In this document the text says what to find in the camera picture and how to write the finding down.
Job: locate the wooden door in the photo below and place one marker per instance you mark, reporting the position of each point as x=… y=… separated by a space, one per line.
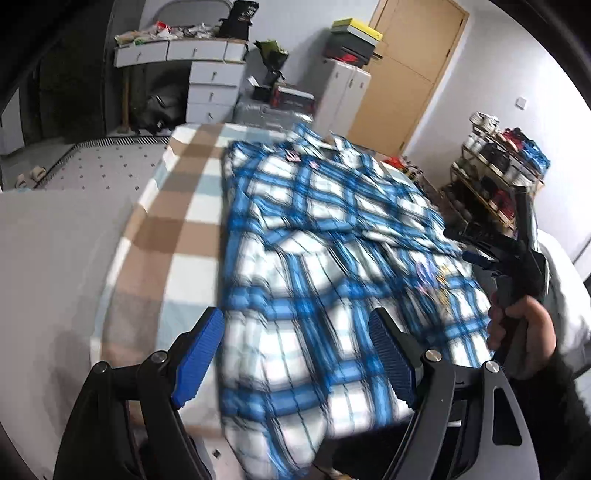
x=406 y=78

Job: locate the small open black box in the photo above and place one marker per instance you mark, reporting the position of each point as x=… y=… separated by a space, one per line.
x=261 y=91

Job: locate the pile of table clutter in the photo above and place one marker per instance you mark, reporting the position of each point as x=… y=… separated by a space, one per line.
x=161 y=33

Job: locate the patterned grey rug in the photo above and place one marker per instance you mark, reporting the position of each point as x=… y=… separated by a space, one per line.
x=106 y=161

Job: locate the white suitcase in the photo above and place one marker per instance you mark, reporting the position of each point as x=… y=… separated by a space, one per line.
x=339 y=97

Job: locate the grey mattress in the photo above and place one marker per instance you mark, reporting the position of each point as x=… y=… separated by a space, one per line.
x=55 y=277

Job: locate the dark wardrobe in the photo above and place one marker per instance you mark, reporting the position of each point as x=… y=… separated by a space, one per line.
x=60 y=69

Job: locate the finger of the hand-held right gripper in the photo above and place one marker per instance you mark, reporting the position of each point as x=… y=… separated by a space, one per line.
x=480 y=261
x=475 y=242

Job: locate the grey arched mirror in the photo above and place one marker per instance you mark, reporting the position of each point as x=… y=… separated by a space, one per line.
x=194 y=11

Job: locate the person's right forearm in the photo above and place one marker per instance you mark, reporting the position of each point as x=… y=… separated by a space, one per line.
x=568 y=415

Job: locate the black bag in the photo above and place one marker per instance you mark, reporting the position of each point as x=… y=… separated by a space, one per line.
x=161 y=106

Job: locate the person's right hand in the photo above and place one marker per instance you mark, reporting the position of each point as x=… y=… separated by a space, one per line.
x=535 y=337

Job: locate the white laundry basket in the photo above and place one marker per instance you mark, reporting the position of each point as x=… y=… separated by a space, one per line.
x=568 y=286

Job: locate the brown blue checkered bed sheet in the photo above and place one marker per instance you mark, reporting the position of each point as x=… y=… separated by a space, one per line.
x=184 y=207

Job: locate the black shoe box red trim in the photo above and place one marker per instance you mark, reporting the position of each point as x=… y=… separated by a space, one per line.
x=293 y=98

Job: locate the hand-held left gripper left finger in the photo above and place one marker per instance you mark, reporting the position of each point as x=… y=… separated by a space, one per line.
x=198 y=355

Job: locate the white wardrobe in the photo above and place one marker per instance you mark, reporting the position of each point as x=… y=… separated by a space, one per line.
x=11 y=124

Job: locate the yellow shoe box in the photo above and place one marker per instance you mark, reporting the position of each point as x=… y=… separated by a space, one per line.
x=355 y=30

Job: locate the wooden shoe rack with shoes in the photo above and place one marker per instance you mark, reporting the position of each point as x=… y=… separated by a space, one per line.
x=503 y=157

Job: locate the white dressing table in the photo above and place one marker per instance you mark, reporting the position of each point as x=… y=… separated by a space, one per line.
x=184 y=50

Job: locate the silver suitcase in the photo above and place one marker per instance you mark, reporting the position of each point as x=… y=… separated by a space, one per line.
x=268 y=117

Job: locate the white drawer unit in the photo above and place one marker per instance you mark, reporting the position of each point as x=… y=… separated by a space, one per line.
x=214 y=92

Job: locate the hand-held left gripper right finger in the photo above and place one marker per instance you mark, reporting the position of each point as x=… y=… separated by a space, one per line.
x=392 y=360

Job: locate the black wrapped bouquet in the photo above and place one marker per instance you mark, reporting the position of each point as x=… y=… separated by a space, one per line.
x=272 y=57

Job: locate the pile of floor shoes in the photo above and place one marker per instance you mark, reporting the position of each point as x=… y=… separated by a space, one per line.
x=415 y=175

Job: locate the white light switch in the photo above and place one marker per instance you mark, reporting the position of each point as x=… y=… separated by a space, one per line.
x=521 y=103

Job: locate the blue white plaid shirt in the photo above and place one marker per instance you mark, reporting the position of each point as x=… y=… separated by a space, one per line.
x=323 y=277

